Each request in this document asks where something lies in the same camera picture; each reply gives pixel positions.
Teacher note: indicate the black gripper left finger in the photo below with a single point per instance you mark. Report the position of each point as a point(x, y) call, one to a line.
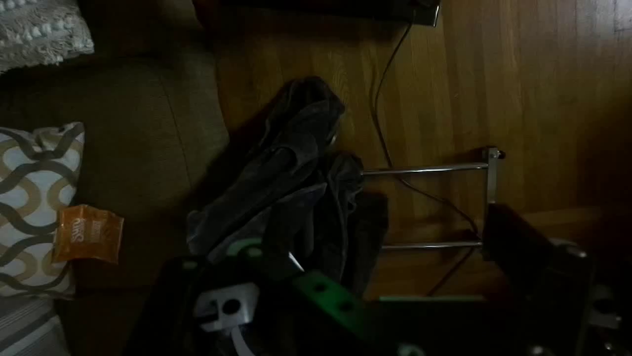
point(168, 310)

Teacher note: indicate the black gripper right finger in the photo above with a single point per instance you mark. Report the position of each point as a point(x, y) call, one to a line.
point(533, 278)

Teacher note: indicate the orange packet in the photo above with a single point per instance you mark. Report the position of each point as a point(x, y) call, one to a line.
point(89, 235)

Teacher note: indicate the striped grey pillow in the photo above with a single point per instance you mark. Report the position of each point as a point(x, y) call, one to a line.
point(26, 330)

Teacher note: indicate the chrome garment rack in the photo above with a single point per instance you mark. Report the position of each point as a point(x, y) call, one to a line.
point(427, 170)

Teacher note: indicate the green perforated plastic piece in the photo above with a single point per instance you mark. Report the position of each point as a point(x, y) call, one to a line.
point(326, 298)

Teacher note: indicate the wavy patterned pillow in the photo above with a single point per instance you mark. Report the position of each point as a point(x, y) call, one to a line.
point(32, 205)

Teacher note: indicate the brown sofa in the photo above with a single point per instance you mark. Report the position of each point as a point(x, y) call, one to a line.
point(144, 132)

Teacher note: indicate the dark grey robe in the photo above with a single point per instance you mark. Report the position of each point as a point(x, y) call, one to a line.
point(296, 166)

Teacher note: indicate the white knitted blanket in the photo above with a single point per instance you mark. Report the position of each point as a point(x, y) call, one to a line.
point(40, 31)

